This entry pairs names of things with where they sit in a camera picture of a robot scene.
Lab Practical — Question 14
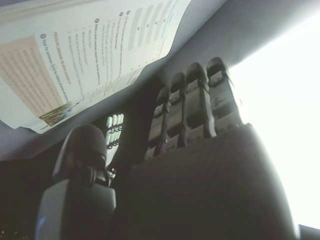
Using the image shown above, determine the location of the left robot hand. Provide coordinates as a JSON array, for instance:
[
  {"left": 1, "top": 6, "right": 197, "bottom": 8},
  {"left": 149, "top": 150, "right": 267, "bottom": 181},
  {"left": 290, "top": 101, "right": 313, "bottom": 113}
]
[{"left": 34, "top": 56, "right": 301, "bottom": 240}]

